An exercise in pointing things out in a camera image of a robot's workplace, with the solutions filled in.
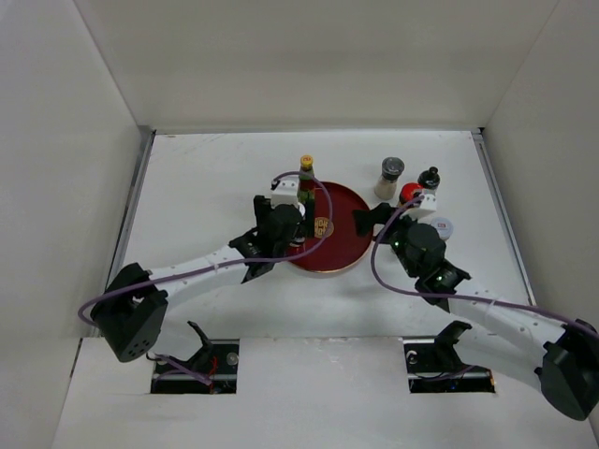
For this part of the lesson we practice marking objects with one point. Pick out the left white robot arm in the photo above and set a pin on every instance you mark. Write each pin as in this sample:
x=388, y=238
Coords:
x=131, y=313

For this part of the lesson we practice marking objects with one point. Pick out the green label sauce bottle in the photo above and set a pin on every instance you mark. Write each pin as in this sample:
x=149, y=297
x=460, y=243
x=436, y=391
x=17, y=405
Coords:
x=306, y=193

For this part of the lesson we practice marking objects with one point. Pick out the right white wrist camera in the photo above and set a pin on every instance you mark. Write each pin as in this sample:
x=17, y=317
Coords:
x=426, y=205

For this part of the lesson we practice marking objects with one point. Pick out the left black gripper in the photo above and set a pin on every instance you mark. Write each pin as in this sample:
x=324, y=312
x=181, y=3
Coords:
x=263, y=208

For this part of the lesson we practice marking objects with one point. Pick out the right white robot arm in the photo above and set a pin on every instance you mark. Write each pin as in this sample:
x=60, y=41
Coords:
x=554, y=355

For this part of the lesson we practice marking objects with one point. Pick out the black cap small bottle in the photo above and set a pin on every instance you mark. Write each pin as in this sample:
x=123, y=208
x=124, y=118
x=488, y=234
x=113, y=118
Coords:
x=429, y=179

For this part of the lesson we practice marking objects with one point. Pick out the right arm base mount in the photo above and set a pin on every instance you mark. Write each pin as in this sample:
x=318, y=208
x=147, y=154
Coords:
x=434, y=367

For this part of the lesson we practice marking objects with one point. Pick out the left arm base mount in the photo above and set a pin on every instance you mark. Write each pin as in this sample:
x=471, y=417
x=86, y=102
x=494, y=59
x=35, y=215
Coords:
x=212, y=369

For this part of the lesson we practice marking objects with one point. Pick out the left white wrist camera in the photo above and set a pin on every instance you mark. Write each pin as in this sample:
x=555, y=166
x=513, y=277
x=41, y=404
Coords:
x=284, y=192

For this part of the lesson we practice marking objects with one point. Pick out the red lid sauce jar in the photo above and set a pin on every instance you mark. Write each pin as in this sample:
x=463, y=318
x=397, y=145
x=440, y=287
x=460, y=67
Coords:
x=408, y=192

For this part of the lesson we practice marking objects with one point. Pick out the tall silver lid jar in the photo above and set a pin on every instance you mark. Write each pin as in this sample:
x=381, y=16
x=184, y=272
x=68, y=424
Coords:
x=300, y=235

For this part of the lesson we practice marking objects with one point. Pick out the grey lid spice shaker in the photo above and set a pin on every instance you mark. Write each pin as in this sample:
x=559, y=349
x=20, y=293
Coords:
x=391, y=169

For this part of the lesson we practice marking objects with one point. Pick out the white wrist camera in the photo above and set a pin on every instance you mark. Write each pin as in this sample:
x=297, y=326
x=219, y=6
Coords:
x=426, y=205
x=284, y=192

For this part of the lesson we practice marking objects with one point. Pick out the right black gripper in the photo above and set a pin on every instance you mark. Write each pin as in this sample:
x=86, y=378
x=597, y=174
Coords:
x=366, y=219

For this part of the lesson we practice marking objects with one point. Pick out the red round tray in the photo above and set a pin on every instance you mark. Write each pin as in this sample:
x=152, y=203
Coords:
x=342, y=247

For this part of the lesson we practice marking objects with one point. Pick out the silver lid pepper jar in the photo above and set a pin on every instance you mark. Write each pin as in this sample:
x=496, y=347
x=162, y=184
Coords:
x=443, y=226

